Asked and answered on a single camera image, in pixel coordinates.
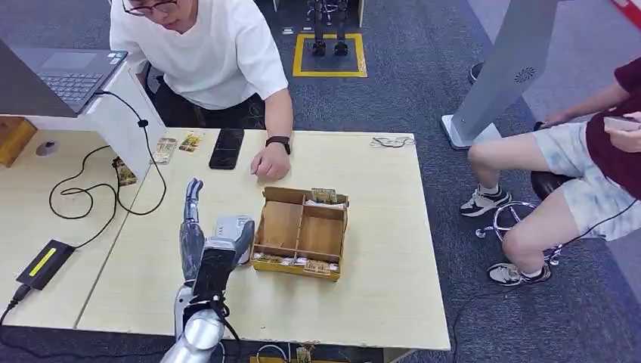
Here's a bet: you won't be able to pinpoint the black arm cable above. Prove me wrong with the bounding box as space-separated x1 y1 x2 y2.
209 294 243 346

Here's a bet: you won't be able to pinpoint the grey white pillar stand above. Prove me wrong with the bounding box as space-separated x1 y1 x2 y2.
440 0 560 150

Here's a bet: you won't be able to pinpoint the round grey desk grommet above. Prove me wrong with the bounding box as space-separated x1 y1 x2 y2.
35 139 60 158

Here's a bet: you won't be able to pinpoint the small wooden crate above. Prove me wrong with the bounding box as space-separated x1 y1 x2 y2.
0 116 39 169

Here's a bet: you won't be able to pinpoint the black adapter mains cable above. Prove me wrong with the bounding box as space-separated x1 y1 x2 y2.
0 284 32 327

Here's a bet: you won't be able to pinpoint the black floor cable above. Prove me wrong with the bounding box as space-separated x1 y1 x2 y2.
449 199 641 363

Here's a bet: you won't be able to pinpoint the white sneaker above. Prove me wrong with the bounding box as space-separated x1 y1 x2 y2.
460 185 513 218
488 262 553 287

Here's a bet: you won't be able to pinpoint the black power cable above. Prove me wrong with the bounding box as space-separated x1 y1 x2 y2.
48 88 169 250

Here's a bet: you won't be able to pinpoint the wooden card box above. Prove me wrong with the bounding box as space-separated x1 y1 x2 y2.
249 185 351 283

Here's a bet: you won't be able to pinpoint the yellow floor tape square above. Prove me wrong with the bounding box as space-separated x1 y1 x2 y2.
292 32 369 79

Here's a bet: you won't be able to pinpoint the black wristwatch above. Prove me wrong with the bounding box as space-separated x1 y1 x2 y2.
265 135 293 155

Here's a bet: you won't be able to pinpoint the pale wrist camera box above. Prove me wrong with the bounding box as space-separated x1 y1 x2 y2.
206 215 256 266

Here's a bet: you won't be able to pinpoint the black chrome stool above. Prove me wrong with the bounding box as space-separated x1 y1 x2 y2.
474 170 578 268

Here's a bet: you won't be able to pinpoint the grey laptop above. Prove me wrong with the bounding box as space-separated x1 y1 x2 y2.
0 39 129 119

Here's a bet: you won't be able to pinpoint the black humanoid robot legs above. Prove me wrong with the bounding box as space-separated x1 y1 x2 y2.
305 0 351 57

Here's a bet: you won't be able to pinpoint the person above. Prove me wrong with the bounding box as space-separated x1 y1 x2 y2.
109 0 296 182
460 56 641 287

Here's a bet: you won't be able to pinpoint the black power adapter yellow label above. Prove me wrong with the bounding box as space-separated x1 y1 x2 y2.
15 238 76 292

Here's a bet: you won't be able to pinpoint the coiled white wire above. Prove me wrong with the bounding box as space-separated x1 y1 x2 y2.
370 135 417 150

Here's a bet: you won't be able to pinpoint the pale smartphone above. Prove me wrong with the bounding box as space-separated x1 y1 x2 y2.
602 115 641 133

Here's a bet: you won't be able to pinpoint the black smartphone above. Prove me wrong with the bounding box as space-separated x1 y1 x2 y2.
208 127 246 171

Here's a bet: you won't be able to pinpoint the upright printed card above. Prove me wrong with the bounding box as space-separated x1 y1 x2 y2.
311 188 339 206

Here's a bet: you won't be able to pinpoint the row of printed cards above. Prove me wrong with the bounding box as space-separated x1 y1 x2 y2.
252 252 342 277

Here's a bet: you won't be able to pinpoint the white under-desk cable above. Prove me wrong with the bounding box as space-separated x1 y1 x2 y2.
254 343 290 363

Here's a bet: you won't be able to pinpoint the black-rimmed glasses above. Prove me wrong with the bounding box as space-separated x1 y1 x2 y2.
121 0 180 17

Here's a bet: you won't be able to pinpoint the white laptop stand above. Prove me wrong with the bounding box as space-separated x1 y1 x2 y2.
22 62 168 182

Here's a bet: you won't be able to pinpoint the person's left hand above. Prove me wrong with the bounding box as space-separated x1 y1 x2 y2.
250 142 293 182

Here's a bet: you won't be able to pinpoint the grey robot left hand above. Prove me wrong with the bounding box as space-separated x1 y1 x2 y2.
178 178 207 286

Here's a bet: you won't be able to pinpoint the printed game card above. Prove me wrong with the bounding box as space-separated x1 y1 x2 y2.
178 130 206 154
150 136 179 166
112 156 138 188

